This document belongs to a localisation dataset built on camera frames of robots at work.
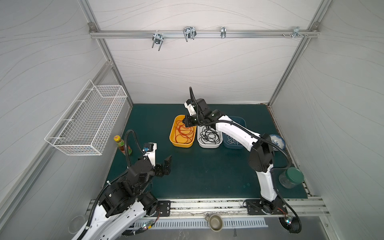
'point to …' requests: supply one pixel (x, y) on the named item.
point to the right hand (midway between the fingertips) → (184, 117)
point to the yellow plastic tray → (172, 135)
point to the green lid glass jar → (291, 178)
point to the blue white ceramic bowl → (278, 141)
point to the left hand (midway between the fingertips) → (165, 153)
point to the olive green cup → (215, 222)
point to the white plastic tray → (208, 145)
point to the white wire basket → (85, 127)
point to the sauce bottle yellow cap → (120, 143)
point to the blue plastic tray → (242, 121)
